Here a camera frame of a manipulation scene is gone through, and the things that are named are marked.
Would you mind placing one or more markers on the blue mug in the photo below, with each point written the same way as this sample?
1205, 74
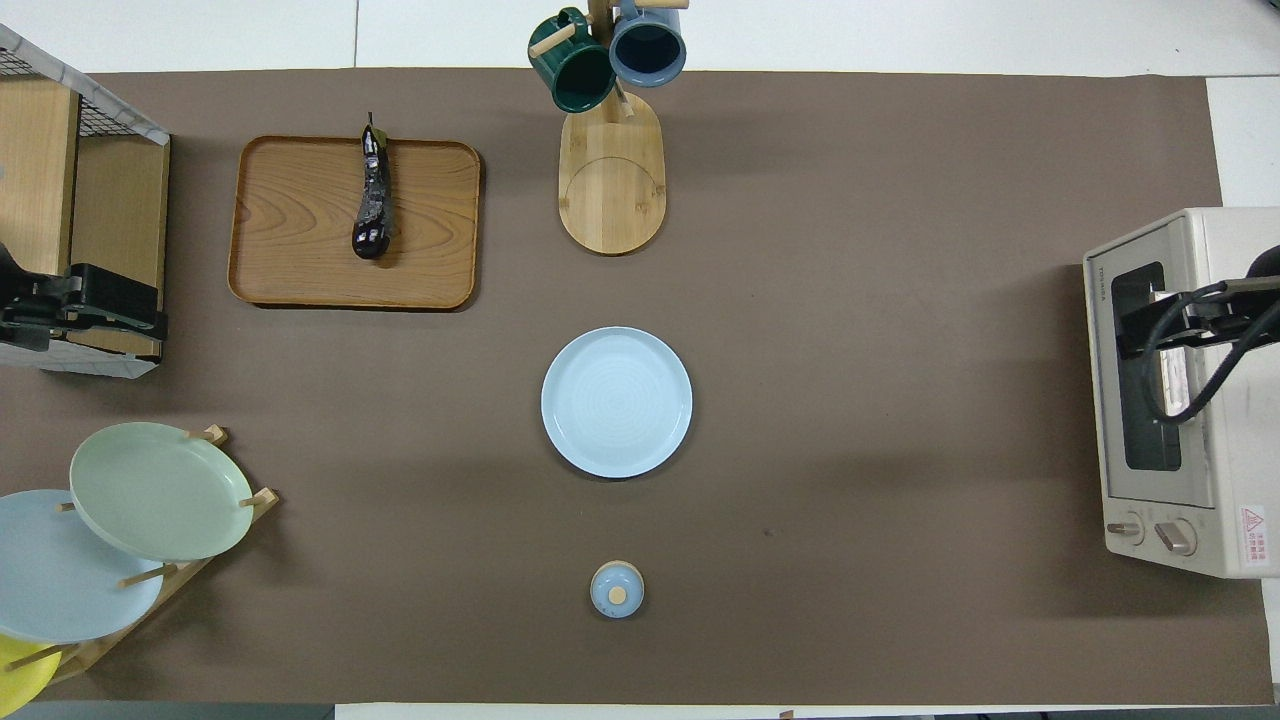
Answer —
648, 45

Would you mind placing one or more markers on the rectangular wooden tray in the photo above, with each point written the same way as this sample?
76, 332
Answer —
300, 230

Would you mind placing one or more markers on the small blue lidded jar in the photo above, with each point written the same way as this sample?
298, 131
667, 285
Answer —
617, 590

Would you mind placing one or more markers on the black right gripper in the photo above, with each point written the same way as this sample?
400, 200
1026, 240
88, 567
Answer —
1165, 320

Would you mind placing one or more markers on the brown table mat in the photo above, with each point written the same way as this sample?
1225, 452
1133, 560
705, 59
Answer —
850, 350

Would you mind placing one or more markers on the yellow plate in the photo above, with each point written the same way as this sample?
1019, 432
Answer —
20, 680

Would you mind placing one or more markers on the large light blue plate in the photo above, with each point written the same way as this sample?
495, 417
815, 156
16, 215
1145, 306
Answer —
50, 580

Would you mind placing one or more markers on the pale green plate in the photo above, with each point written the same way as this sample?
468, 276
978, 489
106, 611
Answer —
160, 490

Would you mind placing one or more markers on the dark green mug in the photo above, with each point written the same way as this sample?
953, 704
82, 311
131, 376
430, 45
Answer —
575, 70

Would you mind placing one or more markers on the beige toaster oven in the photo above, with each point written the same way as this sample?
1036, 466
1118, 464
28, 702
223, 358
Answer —
1235, 450

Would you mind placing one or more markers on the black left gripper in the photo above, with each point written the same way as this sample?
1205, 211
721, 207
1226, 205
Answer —
110, 295

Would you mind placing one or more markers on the wooden dish rack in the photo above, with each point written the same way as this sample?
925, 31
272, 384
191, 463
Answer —
215, 540

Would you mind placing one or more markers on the small light blue plate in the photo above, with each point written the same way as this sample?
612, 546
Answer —
616, 402

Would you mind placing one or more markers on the wooden mug tree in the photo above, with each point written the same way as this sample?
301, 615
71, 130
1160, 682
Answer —
612, 190

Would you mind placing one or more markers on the dark purple eggplant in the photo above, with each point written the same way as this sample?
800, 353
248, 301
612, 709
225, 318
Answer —
373, 200

